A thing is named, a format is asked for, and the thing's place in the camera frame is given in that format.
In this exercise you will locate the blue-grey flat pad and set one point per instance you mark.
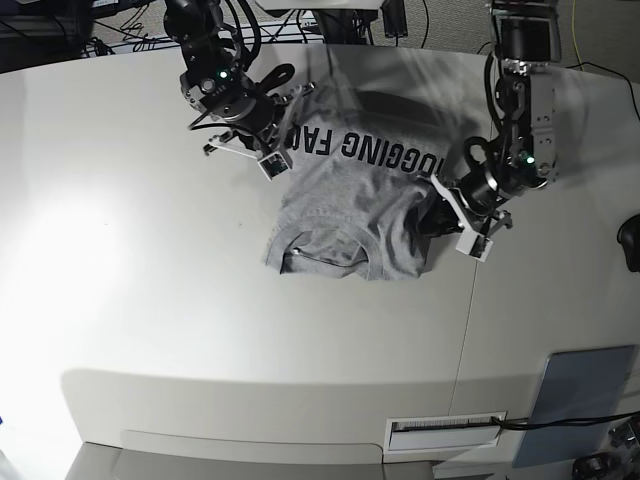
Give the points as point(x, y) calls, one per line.
point(575, 384)

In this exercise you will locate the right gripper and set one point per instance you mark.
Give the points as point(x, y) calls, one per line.
point(257, 129)

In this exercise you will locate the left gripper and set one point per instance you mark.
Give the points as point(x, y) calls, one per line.
point(471, 207)

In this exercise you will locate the grey T-shirt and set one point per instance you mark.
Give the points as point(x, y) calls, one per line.
point(359, 200)

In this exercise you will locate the black aluminium extrusion bar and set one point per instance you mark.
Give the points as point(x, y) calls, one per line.
point(394, 19)

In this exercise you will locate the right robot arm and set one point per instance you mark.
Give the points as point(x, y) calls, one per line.
point(217, 61)

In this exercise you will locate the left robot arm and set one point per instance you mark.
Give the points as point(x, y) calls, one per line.
point(519, 92)

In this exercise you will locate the black office chair armrest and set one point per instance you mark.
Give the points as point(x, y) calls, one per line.
point(628, 237)

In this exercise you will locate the white slotted label plate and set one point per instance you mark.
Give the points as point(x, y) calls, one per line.
point(444, 433)

